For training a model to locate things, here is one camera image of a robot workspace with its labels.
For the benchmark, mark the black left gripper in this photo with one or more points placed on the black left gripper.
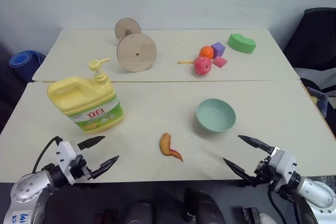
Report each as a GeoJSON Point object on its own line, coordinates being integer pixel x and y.
{"type": "Point", "coordinates": [80, 167]}

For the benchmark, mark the purple foam cube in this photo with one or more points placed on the purple foam cube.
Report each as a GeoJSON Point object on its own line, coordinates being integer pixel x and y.
{"type": "Point", "coordinates": [218, 48]}

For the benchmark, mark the teal green bowl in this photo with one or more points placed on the teal green bowl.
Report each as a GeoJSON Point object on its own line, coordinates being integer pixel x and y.
{"type": "Point", "coordinates": [215, 116]}

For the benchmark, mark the dark patterned cloth bag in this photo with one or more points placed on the dark patterned cloth bag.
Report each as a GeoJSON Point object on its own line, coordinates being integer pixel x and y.
{"type": "Point", "coordinates": [319, 95]}

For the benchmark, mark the peach and red toy slice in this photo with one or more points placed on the peach and red toy slice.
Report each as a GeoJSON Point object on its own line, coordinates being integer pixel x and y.
{"type": "Point", "coordinates": [165, 145]}

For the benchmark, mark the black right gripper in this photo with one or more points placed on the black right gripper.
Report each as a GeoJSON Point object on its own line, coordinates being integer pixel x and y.
{"type": "Point", "coordinates": [263, 170]}

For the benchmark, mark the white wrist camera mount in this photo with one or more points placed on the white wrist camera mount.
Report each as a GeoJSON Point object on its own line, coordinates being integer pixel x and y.
{"type": "Point", "coordinates": [284, 163]}
{"type": "Point", "coordinates": [64, 153]}

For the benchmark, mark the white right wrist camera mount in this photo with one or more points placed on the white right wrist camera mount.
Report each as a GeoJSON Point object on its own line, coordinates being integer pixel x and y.
{"type": "Point", "coordinates": [284, 163]}

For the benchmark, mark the orange toy fruit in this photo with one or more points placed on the orange toy fruit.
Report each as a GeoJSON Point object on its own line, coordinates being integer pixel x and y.
{"type": "Point", "coordinates": [206, 51]}

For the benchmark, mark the wooden two-disc spool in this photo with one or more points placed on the wooden two-disc spool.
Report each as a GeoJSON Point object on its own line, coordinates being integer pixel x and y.
{"type": "Point", "coordinates": [136, 53]}

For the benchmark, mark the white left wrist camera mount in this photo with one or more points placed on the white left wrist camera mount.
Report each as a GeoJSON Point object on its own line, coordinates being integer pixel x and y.
{"type": "Point", "coordinates": [64, 153]}

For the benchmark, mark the pink foam cube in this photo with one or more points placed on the pink foam cube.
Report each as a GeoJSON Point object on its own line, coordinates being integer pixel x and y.
{"type": "Point", "coordinates": [220, 62]}

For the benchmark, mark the grey rounded shape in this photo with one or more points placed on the grey rounded shape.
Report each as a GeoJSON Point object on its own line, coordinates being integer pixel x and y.
{"type": "Point", "coordinates": [140, 214]}

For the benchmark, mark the green curved foam block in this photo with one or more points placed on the green curved foam block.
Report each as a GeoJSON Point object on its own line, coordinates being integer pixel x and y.
{"type": "Point", "coordinates": [240, 44]}

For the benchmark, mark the yellow toy french fry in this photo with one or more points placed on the yellow toy french fry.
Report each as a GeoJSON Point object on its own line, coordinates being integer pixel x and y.
{"type": "Point", "coordinates": [185, 62]}

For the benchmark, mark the dark rounded shape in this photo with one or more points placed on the dark rounded shape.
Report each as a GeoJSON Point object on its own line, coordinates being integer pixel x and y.
{"type": "Point", "coordinates": [202, 208]}

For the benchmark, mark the red toy apple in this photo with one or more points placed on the red toy apple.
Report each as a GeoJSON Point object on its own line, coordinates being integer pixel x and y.
{"type": "Point", "coordinates": [202, 66]}

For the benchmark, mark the black office chair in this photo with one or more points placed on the black office chair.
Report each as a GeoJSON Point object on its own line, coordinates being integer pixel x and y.
{"type": "Point", "coordinates": [312, 40]}

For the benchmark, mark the yellow detergent bottle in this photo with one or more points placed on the yellow detergent bottle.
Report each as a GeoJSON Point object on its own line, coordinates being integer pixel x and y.
{"type": "Point", "coordinates": [86, 103]}

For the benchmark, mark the blue rolled foam mat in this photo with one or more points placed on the blue rolled foam mat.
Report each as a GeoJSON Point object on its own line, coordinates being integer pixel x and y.
{"type": "Point", "coordinates": [25, 60]}

